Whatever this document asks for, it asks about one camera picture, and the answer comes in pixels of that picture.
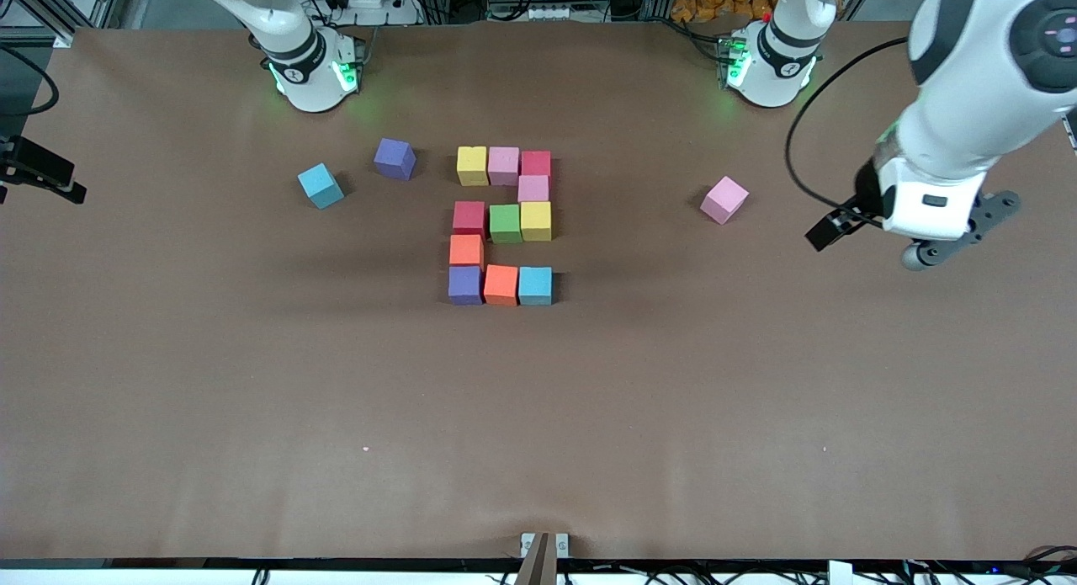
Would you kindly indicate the aluminium table edge rail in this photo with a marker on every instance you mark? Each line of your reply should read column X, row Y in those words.
column 1070, row 130

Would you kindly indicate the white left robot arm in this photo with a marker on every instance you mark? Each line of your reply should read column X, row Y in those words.
column 984, row 80

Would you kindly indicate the yellow foam block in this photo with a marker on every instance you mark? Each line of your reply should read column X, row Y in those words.
column 472, row 165
column 537, row 221

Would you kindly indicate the brown paper table cover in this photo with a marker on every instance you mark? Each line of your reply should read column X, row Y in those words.
column 505, row 442

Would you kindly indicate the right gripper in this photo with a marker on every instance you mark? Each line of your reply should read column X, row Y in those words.
column 34, row 162

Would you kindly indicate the orange foam block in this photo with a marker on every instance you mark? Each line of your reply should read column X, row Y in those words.
column 501, row 285
column 467, row 251

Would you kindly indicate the purple foam block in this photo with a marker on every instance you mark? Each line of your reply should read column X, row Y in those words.
column 465, row 285
column 395, row 158

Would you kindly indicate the cyan foam block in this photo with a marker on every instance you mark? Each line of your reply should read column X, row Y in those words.
column 320, row 186
column 536, row 285

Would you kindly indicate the red foam block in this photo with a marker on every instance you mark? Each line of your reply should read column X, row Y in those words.
column 536, row 162
column 469, row 218

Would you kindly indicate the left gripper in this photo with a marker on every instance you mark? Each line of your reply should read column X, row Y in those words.
column 867, row 194

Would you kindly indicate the metal table edge bracket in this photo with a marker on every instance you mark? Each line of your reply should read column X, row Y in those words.
column 544, row 551

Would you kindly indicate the pink foam block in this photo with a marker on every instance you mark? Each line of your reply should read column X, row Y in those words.
column 533, row 188
column 504, row 165
column 724, row 199

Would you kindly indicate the green foam block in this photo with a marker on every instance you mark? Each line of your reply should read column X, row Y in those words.
column 506, row 225

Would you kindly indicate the orange snack bag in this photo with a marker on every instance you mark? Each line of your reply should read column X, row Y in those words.
column 715, row 0

